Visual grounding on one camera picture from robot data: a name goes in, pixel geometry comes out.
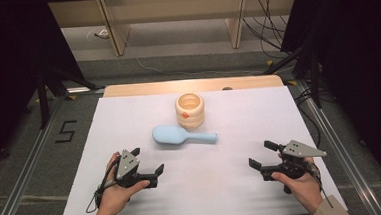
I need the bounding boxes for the black tripod stand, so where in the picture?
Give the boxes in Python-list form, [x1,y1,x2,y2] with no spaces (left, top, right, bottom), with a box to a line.
[35,61,108,131]
[260,44,324,113]

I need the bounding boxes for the beige wooden desk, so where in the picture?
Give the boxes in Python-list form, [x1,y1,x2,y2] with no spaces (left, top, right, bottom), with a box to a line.
[47,0,302,61]

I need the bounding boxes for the black floor cables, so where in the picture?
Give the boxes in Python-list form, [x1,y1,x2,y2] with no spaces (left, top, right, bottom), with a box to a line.
[293,87,323,150]

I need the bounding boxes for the silver metal bracket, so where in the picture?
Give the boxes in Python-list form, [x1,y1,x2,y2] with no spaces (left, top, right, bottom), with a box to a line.
[65,86,91,95]

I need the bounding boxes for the black curtain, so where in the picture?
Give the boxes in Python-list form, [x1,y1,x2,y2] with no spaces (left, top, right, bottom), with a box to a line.
[0,0,93,173]
[276,0,381,210]

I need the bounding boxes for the cream ribbed cup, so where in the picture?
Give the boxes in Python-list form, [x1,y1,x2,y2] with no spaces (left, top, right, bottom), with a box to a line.
[174,92,207,130]

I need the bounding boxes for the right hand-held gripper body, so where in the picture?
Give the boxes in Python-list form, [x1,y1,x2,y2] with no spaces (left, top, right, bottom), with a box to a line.
[259,137,330,196]

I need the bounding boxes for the black cable bundle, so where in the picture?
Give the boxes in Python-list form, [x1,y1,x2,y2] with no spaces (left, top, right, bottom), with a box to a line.
[241,0,294,62]

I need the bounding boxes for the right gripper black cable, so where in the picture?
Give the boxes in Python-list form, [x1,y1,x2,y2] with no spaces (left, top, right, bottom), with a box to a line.
[309,160,335,211]

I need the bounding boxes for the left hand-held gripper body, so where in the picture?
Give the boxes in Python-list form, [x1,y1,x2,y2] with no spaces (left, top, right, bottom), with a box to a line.
[112,147,159,191]

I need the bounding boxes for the person's left hand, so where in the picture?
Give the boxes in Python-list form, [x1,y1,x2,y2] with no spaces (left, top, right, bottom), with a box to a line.
[92,149,153,215]

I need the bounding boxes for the white plug with cable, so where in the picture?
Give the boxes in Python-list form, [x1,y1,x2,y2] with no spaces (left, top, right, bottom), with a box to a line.
[86,27,110,42]

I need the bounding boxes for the metal floor rail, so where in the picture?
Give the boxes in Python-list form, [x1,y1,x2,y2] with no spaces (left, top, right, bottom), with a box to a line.
[296,75,381,215]
[0,94,73,215]

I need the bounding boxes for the person's right hand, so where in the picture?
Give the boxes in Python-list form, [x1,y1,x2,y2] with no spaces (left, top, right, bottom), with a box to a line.
[270,155,325,215]

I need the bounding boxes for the light blue hairbrush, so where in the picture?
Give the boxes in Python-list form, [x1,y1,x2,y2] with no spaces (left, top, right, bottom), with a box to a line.
[150,120,219,148]

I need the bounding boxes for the white table sheet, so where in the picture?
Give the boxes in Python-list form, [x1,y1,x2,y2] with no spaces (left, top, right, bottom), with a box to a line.
[51,82,349,215]

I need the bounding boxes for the wooden table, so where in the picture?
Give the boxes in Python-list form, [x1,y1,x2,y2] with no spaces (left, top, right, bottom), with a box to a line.
[102,74,285,99]

